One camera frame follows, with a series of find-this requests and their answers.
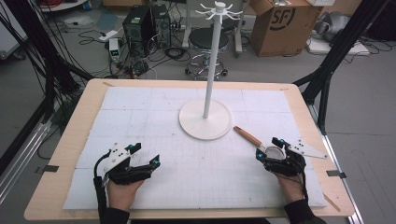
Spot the metal spoon with wooden handle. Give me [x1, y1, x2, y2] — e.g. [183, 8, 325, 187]
[233, 125, 287, 161]

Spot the person's right hand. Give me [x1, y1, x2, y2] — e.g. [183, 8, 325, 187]
[275, 172, 308, 205]

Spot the white grid mat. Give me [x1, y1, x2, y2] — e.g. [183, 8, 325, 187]
[63, 86, 328, 210]

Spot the cardboard box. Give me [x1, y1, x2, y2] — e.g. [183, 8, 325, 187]
[249, 0, 325, 58]

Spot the wooden table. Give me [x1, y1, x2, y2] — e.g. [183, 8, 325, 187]
[23, 77, 356, 221]

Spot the black computer tower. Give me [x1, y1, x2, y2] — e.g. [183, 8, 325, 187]
[150, 3, 173, 49]
[121, 5, 157, 59]

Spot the aluminium rail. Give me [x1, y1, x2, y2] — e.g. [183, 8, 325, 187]
[307, 104, 366, 224]
[0, 119, 53, 203]

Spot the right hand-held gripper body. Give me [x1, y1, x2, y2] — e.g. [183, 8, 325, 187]
[263, 137, 329, 178]

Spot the black round stool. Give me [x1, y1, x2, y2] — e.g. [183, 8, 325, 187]
[184, 26, 230, 82]

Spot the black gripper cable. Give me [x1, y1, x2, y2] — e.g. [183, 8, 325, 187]
[298, 172, 310, 201]
[92, 149, 113, 224]

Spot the black metal frame stand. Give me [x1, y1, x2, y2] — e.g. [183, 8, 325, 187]
[292, 0, 390, 136]
[0, 0, 94, 125]

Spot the black tape strip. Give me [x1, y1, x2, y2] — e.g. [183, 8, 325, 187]
[34, 164, 61, 175]
[325, 169, 347, 180]

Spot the white flat board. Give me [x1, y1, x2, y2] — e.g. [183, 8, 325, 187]
[305, 36, 372, 57]

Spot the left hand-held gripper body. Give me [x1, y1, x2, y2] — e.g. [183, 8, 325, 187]
[102, 142, 154, 186]

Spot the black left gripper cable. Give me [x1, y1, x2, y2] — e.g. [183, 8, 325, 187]
[92, 149, 113, 224]

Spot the white device with green display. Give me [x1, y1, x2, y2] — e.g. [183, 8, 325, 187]
[107, 37, 122, 63]

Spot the coiled black cable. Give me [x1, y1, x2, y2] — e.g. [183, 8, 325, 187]
[163, 46, 191, 63]

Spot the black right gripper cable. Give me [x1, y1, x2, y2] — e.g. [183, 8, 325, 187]
[298, 172, 310, 201]

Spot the person's left hand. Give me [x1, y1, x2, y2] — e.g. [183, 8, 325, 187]
[106, 178, 146, 213]

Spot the grey bag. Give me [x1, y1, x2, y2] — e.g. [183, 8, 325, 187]
[313, 11, 352, 43]

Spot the white power strip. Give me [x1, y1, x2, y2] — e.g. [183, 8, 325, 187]
[98, 29, 120, 43]

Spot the white hook rack stand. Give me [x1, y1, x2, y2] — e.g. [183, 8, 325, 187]
[178, 0, 244, 141]

